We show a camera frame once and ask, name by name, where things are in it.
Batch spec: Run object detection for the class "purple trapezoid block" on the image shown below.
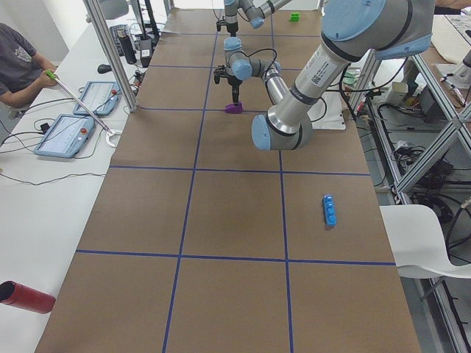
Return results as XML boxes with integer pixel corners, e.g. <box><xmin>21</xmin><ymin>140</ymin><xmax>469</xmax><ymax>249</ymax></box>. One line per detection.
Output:
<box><xmin>224</xmin><ymin>102</ymin><xmax>244</xmax><ymax>114</ymax></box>

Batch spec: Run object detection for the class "aluminium frame post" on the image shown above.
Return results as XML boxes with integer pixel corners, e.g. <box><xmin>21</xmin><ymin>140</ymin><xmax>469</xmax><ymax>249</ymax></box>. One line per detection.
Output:
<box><xmin>83</xmin><ymin>0</ymin><xmax>138</xmax><ymax>113</ymax></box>

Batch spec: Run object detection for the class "keyboard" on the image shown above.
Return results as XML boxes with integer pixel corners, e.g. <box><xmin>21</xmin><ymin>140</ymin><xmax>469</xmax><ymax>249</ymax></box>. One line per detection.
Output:
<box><xmin>110</xmin><ymin>24</ymin><xmax>130</xmax><ymax>57</ymax></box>

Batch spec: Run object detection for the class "black computer mouse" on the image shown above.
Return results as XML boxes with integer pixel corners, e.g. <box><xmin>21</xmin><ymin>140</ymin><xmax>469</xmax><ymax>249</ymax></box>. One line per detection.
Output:
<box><xmin>96</xmin><ymin>64</ymin><xmax>112</xmax><ymax>74</ymax></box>

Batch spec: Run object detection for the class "red cylinder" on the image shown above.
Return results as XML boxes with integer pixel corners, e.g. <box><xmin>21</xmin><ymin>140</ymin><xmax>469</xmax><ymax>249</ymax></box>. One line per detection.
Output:
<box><xmin>1</xmin><ymin>281</ymin><xmax>56</xmax><ymax>314</ymax></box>

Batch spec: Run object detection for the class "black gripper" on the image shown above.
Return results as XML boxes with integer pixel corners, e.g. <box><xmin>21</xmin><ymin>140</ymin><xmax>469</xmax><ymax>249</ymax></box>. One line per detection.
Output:
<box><xmin>216</xmin><ymin>19</ymin><xmax>238</xmax><ymax>36</ymax></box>
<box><xmin>214</xmin><ymin>65</ymin><xmax>241</xmax><ymax>105</ymax></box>

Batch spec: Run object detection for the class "teach pendant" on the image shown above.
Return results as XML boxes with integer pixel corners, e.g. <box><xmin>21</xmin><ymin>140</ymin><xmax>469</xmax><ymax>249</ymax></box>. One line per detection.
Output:
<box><xmin>79</xmin><ymin>81</ymin><xmax>121</xmax><ymax>116</ymax></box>
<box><xmin>33</xmin><ymin>114</ymin><xmax>95</xmax><ymax>159</ymax></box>

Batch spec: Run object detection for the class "near teach pendant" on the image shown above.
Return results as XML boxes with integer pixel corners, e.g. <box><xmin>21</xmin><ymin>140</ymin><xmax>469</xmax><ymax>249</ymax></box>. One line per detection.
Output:
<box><xmin>33</xmin><ymin>114</ymin><xmax>95</xmax><ymax>159</ymax></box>

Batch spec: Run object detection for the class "far teach pendant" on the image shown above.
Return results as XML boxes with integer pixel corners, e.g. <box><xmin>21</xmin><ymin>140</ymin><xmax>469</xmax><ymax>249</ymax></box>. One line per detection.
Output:
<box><xmin>79</xmin><ymin>81</ymin><xmax>121</xmax><ymax>116</ymax></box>

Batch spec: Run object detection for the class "brown table mat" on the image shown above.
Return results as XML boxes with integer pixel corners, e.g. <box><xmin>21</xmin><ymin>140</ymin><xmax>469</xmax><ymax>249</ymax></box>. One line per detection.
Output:
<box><xmin>37</xmin><ymin>9</ymin><xmax>420</xmax><ymax>352</ymax></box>

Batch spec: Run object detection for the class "long blue block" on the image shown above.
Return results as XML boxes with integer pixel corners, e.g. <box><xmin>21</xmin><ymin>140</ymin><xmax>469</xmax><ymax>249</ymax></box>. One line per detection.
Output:
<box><xmin>322</xmin><ymin>194</ymin><xmax>337</xmax><ymax>227</ymax></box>

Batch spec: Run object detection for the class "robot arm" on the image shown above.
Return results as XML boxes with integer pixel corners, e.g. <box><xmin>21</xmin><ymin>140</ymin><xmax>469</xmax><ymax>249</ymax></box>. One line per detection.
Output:
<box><xmin>222</xmin><ymin>0</ymin><xmax>435</xmax><ymax>151</ymax></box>
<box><xmin>216</xmin><ymin>0</ymin><xmax>290</xmax><ymax>37</ymax></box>

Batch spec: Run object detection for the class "white chair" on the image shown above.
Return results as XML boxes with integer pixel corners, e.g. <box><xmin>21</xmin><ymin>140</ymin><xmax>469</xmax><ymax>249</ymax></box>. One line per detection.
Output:
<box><xmin>380</xmin><ymin>204</ymin><xmax>470</xmax><ymax>279</ymax></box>

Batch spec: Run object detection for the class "reacher grabber stick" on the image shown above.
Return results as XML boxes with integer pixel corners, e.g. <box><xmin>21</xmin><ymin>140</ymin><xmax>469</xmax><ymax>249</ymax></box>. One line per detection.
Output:
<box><xmin>45</xmin><ymin>70</ymin><xmax>122</xmax><ymax>148</ymax></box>

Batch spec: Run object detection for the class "seated person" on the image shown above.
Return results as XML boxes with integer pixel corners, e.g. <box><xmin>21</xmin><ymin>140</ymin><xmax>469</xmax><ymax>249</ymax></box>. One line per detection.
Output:
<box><xmin>1</xmin><ymin>24</ymin><xmax>57</xmax><ymax>109</ymax></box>

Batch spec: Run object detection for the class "green block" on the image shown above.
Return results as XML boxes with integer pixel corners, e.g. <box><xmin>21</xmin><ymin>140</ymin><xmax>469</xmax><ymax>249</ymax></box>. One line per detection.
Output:
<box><xmin>289</xmin><ymin>12</ymin><xmax>300</xmax><ymax>22</ymax></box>

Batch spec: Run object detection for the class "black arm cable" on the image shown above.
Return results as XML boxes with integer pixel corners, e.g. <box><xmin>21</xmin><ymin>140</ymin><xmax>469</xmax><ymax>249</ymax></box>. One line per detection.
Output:
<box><xmin>245</xmin><ymin>47</ymin><xmax>277</xmax><ymax>71</ymax></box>

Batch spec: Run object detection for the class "black bottle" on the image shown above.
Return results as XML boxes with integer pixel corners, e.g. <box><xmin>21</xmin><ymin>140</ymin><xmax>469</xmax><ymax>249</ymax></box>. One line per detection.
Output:
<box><xmin>118</xmin><ymin>29</ymin><xmax>137</xmax><ymax>65</ymax></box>

